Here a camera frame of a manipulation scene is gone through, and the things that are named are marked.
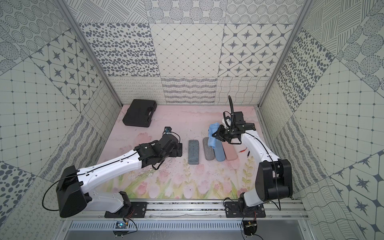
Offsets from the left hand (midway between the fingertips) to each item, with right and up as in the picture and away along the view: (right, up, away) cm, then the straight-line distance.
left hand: (179, 148), depth 78 cm
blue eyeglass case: (+24, -5, +14) cm, 28 cm away
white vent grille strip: (-8, -36, -8) cm, 38 cm away
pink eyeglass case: (+31, -5, +16) cm, 35 cm away
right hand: (+19, +5, +7) cm, 21 cm away
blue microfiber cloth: (+19, +10, +9) cm, 24 cm away
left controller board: (-27, -38, -7) cm, 47 cm away
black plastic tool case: (-35, +19, +32) cm, 51 cm away
